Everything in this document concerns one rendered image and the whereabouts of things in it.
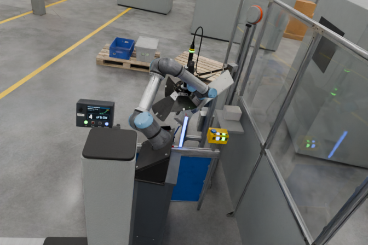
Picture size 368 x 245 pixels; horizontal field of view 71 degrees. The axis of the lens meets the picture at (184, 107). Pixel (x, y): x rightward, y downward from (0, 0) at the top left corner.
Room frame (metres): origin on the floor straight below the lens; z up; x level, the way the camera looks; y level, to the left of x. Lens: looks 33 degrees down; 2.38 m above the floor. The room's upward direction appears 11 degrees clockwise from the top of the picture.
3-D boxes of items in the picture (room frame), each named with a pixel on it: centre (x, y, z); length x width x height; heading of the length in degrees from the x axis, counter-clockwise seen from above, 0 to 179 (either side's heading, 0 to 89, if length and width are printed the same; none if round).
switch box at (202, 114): (2.31, -0.26, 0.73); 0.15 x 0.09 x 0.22; 101
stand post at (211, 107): (2.22, -0.28, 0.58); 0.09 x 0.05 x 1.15; 11
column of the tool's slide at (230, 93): (2.54, -0.48, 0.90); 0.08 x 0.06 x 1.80; 46
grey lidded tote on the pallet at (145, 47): (5.01, 0.99, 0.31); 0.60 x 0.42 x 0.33; 5
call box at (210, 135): (1.73, -0.33, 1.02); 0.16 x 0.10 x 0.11; 101
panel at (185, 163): (1.66, 0.06, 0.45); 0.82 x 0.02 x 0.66; 101
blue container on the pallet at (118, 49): (4.97, 1.49, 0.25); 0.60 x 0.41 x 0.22; 6
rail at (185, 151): (1.66, 0.06, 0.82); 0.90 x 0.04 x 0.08; 101
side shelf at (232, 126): (2.24, -0.49, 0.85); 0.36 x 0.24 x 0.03; 11
